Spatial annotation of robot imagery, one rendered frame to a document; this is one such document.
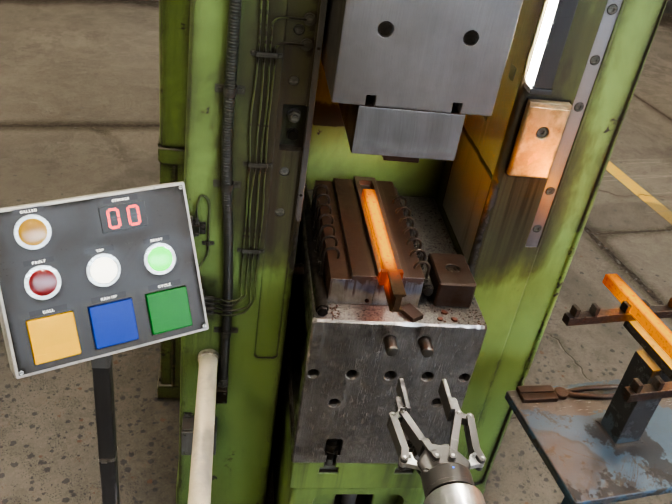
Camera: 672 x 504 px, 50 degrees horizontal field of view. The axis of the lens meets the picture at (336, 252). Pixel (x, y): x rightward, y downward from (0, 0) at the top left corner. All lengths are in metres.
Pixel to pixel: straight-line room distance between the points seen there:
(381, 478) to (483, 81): 1.02
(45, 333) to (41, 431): 1.26
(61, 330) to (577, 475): 1.02
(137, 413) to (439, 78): 1.64
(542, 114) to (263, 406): 1.01
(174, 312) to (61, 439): 1.22
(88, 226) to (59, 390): 1.41
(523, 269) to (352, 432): 0.56
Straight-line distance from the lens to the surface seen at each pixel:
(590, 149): 1.66
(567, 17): 1.47
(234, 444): 2.05
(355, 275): 1.50
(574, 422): 1.67
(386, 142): 1.35
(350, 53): 1.27
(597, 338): 3.29
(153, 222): 1.32
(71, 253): 1.29
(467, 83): 1.34
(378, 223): 1.66
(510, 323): 1.87
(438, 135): 1.36
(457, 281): 1.57
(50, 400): 2.62
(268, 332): 1.77
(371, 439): 1.77
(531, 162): 1.59
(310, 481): 1.87
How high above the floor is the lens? 1.86
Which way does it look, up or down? 34 degrees down
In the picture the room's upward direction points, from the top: 9 degrees clockwise
